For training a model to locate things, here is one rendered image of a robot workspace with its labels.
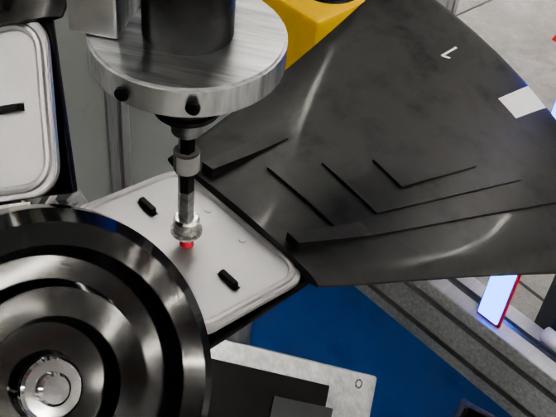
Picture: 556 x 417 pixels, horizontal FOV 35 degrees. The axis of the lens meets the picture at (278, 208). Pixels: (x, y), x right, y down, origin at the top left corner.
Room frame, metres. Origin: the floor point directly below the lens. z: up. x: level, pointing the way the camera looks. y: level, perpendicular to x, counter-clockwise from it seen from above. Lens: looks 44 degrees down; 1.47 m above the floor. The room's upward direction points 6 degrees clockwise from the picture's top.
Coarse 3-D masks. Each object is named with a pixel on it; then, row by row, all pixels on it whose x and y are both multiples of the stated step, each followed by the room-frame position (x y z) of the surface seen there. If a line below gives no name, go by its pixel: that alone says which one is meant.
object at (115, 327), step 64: (0, 256) 0.18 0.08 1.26; (64, 256) 0.20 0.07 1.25; (128, 256) 0.20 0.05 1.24; (0, 320) 0.17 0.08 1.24; (64, 320) 0.18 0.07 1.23; (128, 320) 0.19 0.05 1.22; (192, 320) 0.19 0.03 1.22; (0, 384) 0.16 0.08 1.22; (128, 384) 0.17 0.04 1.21; (192, 384) 0.18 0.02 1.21
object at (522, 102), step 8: (528, 88) 0.45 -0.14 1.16; (504, 96) 0.43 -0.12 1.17; (512, 96) 0.43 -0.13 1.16; (520, 96) 0.43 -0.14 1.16; (528, 96) 0.44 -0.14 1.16; (536, 96) 0.44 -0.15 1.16; (504, 104) 0.42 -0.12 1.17; (512, 104) 0.42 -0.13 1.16; (520, 104) 0.43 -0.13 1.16; (528, 104) 0.43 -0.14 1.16; (536, 104) 0.43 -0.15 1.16; (512, 112) 0.42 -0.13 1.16; (520, 112) 0.42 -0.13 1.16; (528, 112) 0.42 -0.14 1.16
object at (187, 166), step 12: (180, 144) 0.26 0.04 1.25; (192, 144) 0.26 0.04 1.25; (180, 156) 0.26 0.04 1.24; (192, 156) 0.26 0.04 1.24; (180, 168) 0.26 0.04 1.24; (192, 168) 0.26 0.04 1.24; (180, 180) 0.26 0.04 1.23; (192, 180) 0.26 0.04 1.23; (180, 192) 0.26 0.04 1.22; (192, 192) 0.26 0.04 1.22; (180, 204) 0.26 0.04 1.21; (192, 204) 0.26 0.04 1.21; (180, 216) 0.26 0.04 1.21; (192, 216) 0.26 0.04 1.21
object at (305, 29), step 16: (272, 0) 0.67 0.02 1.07; (288, 0) 0.67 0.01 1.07; (304, 0) 0.67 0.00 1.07; (320, 0) 0.67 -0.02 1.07; (336, 0) 0.67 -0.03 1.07; (352, 0) 0.68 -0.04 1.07; (288, 16) 0.66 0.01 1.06; (304, 16) 0.65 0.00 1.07; (320, 16) 0.65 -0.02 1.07; (336, 16) 0.66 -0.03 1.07; (288, 32) 0.66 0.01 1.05; (304, 32) 0.65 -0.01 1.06; (320, 32) 0.64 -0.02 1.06; (288, 48) 0.66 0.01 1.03; (304, 48) 0.64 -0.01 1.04; (288, 64) 0.66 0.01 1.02
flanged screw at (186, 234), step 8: (176, 216) 0.26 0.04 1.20; (176, 224) 0.26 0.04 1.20; (184, 224) 0.26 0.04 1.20; (192, 224) 0.26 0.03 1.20; (200, 224) 0.27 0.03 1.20; (176, 232) 0.26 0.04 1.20; (184, 232) 0.26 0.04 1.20; (192, 232) 0.26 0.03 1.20; (200, 232) 0.26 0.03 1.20; (184, 240) 0.26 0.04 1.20; (192, 240) 0.26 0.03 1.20
